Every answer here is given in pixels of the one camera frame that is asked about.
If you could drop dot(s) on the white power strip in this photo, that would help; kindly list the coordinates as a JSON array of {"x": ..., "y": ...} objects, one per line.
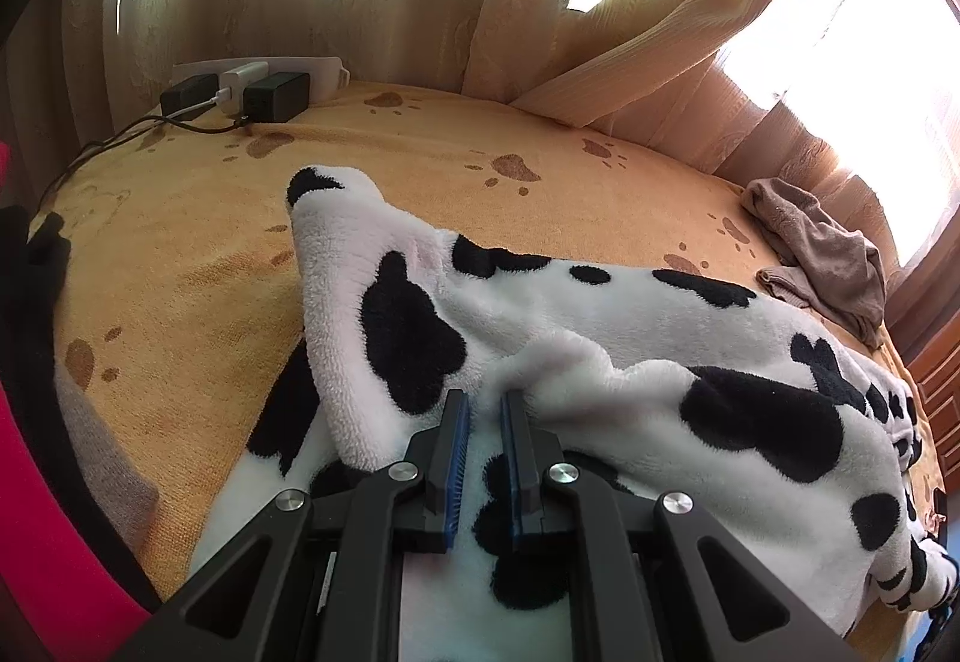
[{"x": 322, "y": 73}]

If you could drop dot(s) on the red cloth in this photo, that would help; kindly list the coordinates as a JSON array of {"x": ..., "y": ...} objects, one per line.
[{"x": 45, "y": 519}]

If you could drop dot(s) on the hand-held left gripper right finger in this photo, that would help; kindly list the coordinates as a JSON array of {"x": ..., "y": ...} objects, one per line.
[{"x": 516, "y": 467}]

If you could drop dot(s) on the black cloth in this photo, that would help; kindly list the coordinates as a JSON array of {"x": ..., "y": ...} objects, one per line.
[{"x": 30, "y": 302}]

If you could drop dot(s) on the beige embossed curtain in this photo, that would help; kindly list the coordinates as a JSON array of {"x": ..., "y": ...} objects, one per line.
[
  {"x": 637, "y": 55},
  {"x": 82, "y": 32}
]

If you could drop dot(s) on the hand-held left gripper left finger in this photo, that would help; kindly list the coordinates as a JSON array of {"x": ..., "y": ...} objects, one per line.
[{"x": 456, "y": 467}]

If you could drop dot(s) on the cow print fleece garment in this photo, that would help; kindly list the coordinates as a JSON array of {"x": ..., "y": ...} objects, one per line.
[{"x": 600, "y": 332}]

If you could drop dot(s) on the grey-brown knit garment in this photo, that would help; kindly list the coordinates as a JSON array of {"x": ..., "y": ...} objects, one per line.
[{"x": 825, "y": 257}]

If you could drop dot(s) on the white charger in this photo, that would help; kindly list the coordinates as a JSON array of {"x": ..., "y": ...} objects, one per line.
[{"x": 244, "y": 81}]

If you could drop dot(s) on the brown wooden door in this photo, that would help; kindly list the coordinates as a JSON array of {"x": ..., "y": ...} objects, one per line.
[{"x": 941, "y": 370}]

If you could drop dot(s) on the black power adapter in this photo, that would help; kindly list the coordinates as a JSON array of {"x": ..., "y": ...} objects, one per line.
[
  {"x": 277, "y": 96},
  {"x": 187, "y": 94}
]

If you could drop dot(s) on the yellow paw print blanket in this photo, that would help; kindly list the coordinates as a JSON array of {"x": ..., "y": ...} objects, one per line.
[{"x": 187, "y": 257}]

